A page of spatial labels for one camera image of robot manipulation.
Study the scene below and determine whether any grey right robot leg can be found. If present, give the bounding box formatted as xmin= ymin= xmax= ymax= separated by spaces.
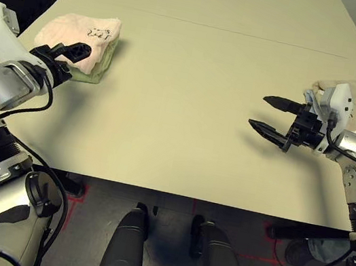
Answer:
xmin=184 ymin=214 xmax=264 ymax=266

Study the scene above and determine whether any grey left robot leg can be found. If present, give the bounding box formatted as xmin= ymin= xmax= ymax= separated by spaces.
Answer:
xmin=99 ymin=199 xmax=155 ymax=266

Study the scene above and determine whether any grey robot leg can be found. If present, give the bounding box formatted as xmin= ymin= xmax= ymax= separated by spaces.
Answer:
xmin=99 ymin=199 xmax=155 ymax=266
xmin=184 ymin=214 xmax=264 ymax=266

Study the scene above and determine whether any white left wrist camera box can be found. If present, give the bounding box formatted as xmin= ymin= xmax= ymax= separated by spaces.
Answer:
xmin=0 ymin=1 xmax=54 ymax=71

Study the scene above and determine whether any pink towel with white trim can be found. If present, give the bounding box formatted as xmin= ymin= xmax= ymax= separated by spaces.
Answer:
xmin=29 ymin=4 xmax=124 ymax=79

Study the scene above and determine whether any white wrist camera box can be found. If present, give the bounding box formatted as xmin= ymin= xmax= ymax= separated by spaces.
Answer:
xmin=0 ymin=1 xmax=54 ymax=71
xmin=308 ymin=79 xmax=356 ymax=160

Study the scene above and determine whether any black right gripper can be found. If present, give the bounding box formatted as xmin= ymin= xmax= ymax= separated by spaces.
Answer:
xmin=243 ymin=92 xmax=334 ymax=162

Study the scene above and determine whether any bystander blue jeans leg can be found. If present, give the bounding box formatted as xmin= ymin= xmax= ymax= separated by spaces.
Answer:
xmin=304 ymin=235 xmax=351 ymax=266

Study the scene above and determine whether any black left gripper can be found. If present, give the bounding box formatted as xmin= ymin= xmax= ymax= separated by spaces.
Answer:
xmin=23 ymin=33 xmax=95 ymax=94

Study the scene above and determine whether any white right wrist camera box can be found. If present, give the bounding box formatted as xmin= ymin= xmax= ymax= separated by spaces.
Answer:
xmin=308 ymin=79 xmax=356 ymax=160

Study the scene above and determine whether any bystander shoe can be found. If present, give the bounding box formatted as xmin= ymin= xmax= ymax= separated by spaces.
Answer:
xmin=282 ymin=236 xmax=320 ymax=266

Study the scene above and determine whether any green folded towel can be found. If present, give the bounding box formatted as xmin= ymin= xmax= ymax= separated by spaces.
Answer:
xmin=66 ymin=30 xmax=120 ymax=88

